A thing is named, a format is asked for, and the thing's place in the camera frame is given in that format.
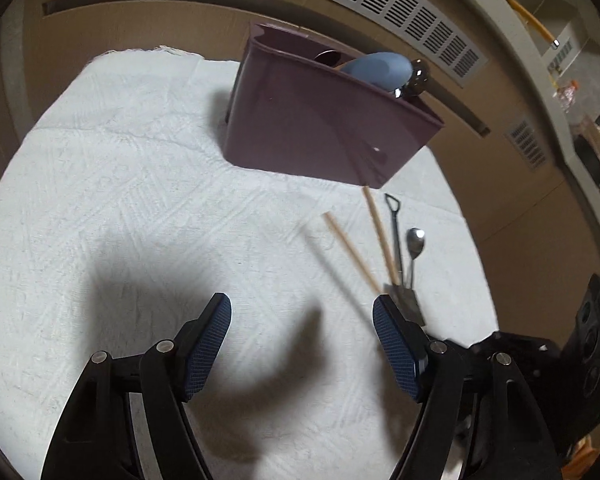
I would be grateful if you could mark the white textured cloth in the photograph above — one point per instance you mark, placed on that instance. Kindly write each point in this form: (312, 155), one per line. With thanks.
(130, 210)

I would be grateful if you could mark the shovel-shaped metal spoon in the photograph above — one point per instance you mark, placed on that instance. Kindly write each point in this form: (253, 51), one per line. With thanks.
(405, 300)

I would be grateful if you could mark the small grey vent grille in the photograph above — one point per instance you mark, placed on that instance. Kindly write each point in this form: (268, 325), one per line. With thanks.
(527, 144)

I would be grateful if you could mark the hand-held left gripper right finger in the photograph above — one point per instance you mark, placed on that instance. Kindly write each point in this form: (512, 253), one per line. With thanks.
(397, 352)

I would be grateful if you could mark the small metal spoon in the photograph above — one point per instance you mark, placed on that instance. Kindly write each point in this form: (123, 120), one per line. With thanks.
(415, 241)

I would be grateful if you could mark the purple plastic utensil holder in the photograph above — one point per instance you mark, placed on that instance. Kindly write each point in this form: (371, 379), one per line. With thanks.
(310, 125)

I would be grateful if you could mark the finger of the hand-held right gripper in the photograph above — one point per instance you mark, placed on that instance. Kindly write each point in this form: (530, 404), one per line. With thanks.
(527, 352)

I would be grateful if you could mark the large shiny metal spoon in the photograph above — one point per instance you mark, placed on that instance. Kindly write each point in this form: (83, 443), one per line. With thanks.
(416, 77)

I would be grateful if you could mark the long grey vent grille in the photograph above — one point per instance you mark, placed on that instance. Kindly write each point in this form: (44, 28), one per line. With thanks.
(380, 0)

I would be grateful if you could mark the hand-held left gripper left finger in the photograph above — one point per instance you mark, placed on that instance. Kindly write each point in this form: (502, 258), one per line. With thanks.
(207, 352)

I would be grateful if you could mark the black pot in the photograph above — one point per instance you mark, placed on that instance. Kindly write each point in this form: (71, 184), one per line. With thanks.
(594, 157)

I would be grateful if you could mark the wooden chopstick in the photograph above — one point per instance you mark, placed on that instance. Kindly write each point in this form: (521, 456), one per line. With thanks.
(380, 235)
(352, 252)

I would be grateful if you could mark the wall vent panel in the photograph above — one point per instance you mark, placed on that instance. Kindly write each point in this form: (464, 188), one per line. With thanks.
(560, 57)

